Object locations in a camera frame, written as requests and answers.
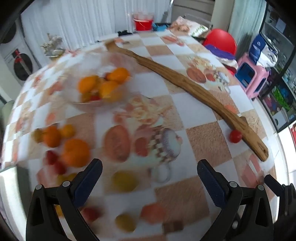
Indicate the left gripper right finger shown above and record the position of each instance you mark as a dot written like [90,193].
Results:
[245,212]

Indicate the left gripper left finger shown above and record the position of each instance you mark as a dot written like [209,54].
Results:
[43,222]

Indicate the large orange right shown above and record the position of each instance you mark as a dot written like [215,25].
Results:
[76,153]

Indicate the large orange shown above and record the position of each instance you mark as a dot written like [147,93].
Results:
[52,136]
[76,153]

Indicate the large orange left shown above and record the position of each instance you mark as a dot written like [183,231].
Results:
[52,136]

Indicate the small red tomato by board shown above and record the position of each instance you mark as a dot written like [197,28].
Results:
[235,136]

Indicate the long wooden board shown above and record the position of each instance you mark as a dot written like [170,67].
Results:
[248,135]

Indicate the pink plastic stool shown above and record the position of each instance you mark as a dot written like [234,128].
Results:
[251,77]

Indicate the glass fruit bowl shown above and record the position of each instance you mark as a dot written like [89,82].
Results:
[98,81]

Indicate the checkered printed tablecloth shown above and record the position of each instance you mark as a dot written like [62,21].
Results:
[149,145]

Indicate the white washing machine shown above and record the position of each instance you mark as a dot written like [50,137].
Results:
[17,55]

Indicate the white flower ornament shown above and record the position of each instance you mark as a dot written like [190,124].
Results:
[53,49]

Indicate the red round chair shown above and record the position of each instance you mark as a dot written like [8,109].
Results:
[221,40]

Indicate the red bucket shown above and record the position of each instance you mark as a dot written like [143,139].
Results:
[142,21]

